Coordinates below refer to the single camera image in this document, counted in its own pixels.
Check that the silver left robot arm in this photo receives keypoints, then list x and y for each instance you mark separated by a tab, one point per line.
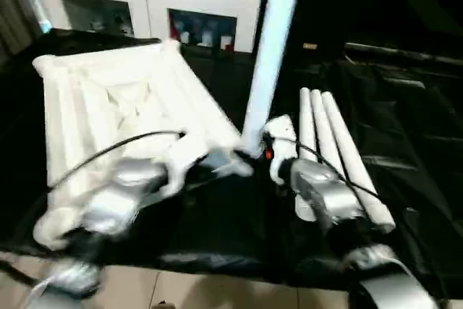
108	204

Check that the black table mat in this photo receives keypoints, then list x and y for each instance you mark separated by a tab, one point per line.
419	150

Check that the black fabric backdrop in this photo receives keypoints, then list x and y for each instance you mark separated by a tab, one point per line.
362	1

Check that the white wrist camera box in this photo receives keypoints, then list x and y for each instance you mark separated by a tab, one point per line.
184	153
282	139

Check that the silver metal rod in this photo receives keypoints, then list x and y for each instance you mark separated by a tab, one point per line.
398	54

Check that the white plastic table top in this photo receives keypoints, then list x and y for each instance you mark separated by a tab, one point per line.
116	99

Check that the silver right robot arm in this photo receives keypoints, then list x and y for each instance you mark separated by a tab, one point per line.
340	200

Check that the small yellow label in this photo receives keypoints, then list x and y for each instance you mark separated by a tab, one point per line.
309	46

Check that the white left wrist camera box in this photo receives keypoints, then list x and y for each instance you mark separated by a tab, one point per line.
184	153

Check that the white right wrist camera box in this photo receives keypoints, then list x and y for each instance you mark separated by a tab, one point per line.
282	139

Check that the white plastic table leg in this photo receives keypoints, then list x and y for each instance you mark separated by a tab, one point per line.
322	124
271	48
347	150
307	121

